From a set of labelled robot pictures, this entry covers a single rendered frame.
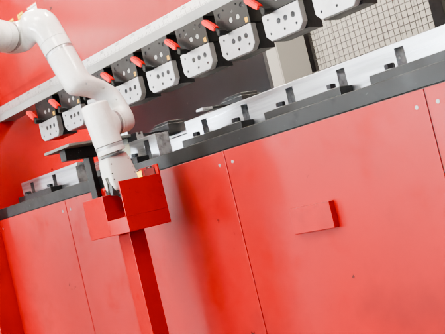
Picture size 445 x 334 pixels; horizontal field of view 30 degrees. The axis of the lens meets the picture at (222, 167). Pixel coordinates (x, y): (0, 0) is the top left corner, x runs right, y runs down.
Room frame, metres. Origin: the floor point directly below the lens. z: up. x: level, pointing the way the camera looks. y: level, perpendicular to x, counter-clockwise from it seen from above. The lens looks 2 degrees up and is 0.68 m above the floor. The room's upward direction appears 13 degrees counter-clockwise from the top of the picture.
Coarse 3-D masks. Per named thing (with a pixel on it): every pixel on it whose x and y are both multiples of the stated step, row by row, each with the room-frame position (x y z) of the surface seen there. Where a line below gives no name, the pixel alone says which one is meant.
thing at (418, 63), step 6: (432, 54) 1.94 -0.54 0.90; (438, 54) 1.93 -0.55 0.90; (444, 54) 1.92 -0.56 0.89; (414, 60) 1.98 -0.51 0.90; (420, 60) 1.97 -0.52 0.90; (426, 60) 1.95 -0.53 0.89; (432, 60) 1.94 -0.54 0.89; (438, 60) 1.93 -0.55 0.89; (402, 66) 2.01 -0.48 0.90; (408, 66) 2.00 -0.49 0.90; (414, 66) 1.98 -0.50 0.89; (420, 66) 1.97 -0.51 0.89; (384, 72) 2.05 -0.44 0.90; (390, 72) 2.04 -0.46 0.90; (396, 72) 2.02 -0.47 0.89; (402, 72) 2.01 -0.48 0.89; (372, 78) 2.08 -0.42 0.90; (378, 78) 2.07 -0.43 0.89; (384, 78) 2.05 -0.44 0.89
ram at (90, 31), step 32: (0, 0) 3.52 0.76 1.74; (32, 0) 3.32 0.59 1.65; (64, 0) 3.15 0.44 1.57; (96, 0) 2.99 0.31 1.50; (128, 0) 2.85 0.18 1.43; (160, 0) 2.72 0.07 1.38; (224, 0) 2.49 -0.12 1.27; (96, 32) 3.03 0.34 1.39; (128, 32) 2.88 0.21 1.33; (160, 32) 2.75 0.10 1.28; (0, 64) 3.62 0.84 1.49; (32, 64) 3.41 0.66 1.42; (96, 64) 3.06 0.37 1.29; (0, 96) 3.67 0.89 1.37
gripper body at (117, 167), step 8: (120, 152) 2.43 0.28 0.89; (104, 160) 2.42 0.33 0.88; (112, 160) 2.42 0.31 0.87; (120, 160) 2.44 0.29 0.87; (128, 160) 2.46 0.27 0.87; (104, 168) 2.42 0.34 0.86; (112, 168) 2.41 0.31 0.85; (120, 168) 2.43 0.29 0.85; (128, 168) 2.45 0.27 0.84; (104, 176) 2.43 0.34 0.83; (112, 176) 2.41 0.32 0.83; (120, 176) 2.43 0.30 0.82; (128, 176) 2.45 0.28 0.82; (136, 176) 2.47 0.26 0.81; (104, 184) 2.44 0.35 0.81; (112, 184) 2.41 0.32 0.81
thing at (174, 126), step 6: (174, 120) 3.21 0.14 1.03; (180, 120) 3.23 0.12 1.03; (156, 126) 3.24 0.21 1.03; (162, 126) 3.20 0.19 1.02; (168, 126) 3.17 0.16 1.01; (174, 126) 3.19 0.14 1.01; (180, 126) 3.21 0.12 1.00; (150, 132) 3.17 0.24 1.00; (156, 132) 3.18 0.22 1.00; (168, 132) 3.18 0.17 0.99; (174, 132) 3.19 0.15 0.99
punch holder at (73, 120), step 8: (64, 96) 3.26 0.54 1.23; (72, 96) 3.22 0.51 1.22; (80, 96) 3.19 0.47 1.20; (64, 104) 3.27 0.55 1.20; (72, 104) 3.23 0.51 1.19; (80, 104) 3.18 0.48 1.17; (64, 112) 3.28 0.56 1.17; (72, 112) 3.23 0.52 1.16; (80, 112) 3.19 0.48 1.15; (64, 120) 3.29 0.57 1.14; (72, 120) 3.24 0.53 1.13; (80, 120) 3.20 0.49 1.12; (72, 128) 3.25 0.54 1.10; (80, 128) 3.28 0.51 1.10
